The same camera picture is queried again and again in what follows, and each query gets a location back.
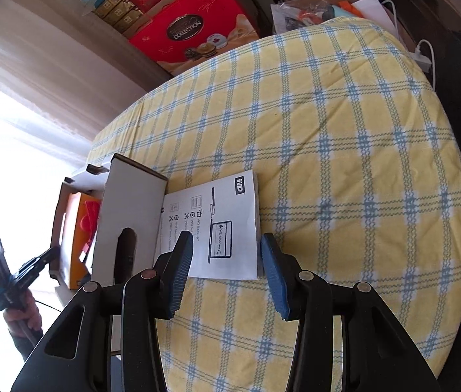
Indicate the grey sleeve forearm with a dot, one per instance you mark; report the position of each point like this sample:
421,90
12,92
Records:
23,345

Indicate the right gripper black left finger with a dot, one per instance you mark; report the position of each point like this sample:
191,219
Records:
173,268

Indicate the white cardboard tray box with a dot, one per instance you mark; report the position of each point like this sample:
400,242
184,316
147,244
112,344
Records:
131,197

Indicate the red Collection gift box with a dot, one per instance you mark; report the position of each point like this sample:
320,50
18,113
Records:
189,32

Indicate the person's left hand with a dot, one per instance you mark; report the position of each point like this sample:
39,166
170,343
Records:
31,316

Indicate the white WD manual booklet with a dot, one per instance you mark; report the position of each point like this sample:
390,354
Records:
223,218

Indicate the yellow blue plaid tablecloth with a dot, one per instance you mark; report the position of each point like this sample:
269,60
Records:
358,171

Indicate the white charger with cable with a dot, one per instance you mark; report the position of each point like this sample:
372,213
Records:
422,53

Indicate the white sheer curtain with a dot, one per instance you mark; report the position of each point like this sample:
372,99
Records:
64,75

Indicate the box of assorted clutter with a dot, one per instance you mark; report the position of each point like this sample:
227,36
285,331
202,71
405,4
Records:
338,14

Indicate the orange white My Passport box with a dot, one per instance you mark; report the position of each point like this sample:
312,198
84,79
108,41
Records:
82,214

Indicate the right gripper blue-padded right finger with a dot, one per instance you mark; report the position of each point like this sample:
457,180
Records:
281,271

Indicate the stacked gold boxes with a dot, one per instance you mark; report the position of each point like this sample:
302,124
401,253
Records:
121,15

